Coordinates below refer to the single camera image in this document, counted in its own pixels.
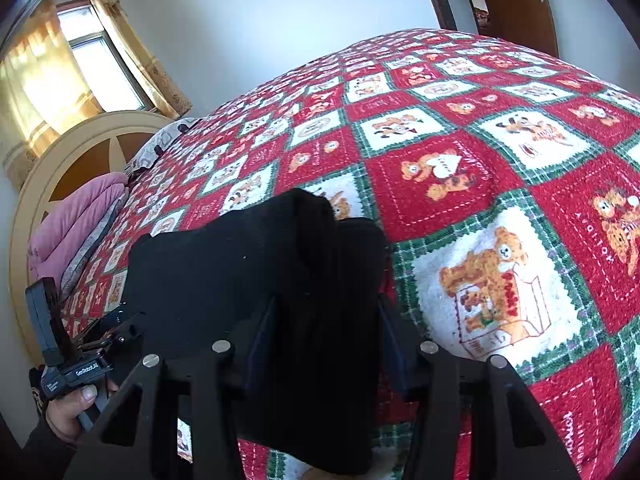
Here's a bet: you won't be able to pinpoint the window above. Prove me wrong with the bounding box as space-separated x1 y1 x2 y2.
58 3 153 112

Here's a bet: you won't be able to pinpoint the red patchwork bedspread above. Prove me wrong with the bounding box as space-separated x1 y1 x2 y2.
63 29 639 479

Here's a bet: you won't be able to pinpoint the yellow left curtain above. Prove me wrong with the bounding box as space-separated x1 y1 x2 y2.
1 0 103 188

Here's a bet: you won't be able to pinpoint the yellow curtain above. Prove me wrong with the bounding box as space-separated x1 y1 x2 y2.
1 0 103 188
89 0 192 119

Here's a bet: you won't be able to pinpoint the left hand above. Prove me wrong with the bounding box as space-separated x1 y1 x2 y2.
44 385 99 444

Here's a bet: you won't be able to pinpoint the brown wooden door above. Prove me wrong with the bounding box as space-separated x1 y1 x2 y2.
480 0 559 56

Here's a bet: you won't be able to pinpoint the cream wooden headboard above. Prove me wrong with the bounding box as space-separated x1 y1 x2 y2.
8 110 170 365

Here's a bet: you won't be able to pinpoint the white patterned pillow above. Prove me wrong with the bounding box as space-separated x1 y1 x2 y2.
124 117 200 178

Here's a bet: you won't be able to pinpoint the grey patterned pillow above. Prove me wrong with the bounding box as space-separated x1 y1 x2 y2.
58 190 129 304

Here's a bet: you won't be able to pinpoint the black pants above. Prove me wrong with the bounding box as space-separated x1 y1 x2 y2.
122 188 387 476

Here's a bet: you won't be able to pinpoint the yellow right curtain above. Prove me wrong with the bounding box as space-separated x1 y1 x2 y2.
89 0 192 119

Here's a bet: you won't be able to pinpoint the pink folded blanket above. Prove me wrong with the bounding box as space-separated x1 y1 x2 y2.
27 171 128 285

